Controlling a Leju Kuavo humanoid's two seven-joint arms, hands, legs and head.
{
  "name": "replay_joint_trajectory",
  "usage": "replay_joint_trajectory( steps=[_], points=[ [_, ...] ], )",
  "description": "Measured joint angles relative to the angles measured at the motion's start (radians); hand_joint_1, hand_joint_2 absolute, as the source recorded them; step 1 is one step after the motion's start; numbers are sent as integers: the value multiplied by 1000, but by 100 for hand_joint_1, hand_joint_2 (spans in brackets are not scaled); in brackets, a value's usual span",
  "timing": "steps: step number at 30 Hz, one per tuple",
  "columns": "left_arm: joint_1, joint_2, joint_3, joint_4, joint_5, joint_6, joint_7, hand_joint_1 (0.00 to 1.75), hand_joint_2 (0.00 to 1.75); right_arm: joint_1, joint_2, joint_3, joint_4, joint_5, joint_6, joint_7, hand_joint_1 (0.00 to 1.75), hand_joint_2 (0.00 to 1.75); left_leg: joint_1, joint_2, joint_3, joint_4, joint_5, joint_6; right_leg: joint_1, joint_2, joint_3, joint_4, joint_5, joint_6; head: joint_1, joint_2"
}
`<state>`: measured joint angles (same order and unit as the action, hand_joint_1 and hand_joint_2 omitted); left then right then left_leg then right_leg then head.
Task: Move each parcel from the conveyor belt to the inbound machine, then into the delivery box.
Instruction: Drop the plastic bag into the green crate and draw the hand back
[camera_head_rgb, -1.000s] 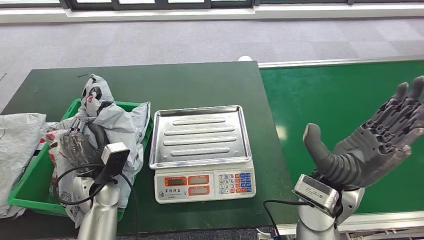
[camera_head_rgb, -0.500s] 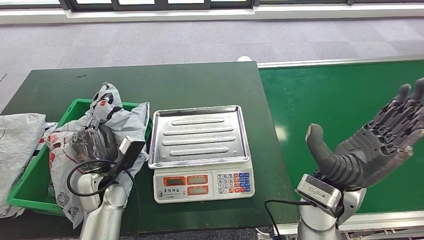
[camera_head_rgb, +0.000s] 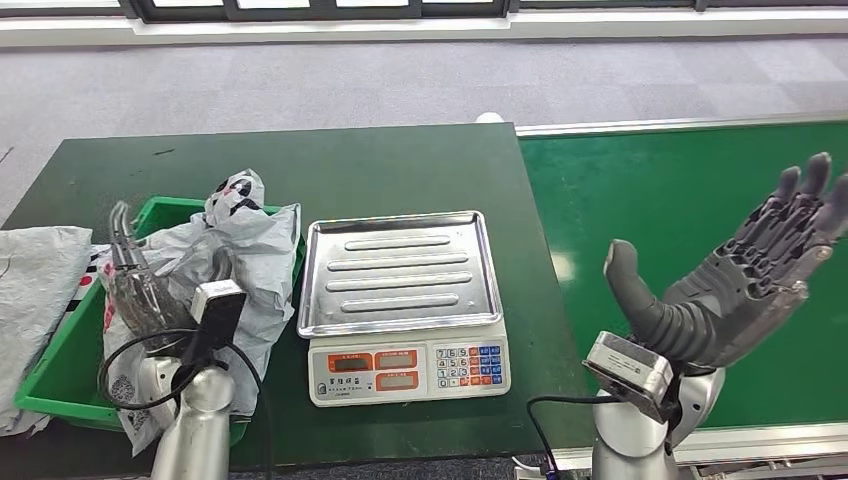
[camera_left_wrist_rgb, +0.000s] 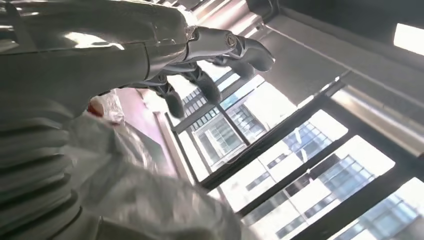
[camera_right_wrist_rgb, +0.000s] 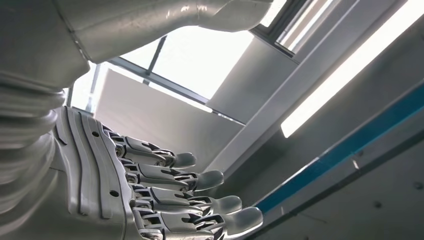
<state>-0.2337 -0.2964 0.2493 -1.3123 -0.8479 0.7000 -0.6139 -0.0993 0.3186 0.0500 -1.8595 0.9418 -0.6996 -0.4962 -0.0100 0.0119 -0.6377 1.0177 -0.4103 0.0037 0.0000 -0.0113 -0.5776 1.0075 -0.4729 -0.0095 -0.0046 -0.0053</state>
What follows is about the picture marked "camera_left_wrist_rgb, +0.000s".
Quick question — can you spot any grey parcel red print panda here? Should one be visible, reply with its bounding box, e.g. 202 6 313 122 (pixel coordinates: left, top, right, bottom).
62 91 263 240

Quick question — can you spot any bright ceiling light strip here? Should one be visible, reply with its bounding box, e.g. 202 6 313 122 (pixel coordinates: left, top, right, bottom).
393 23 424 57

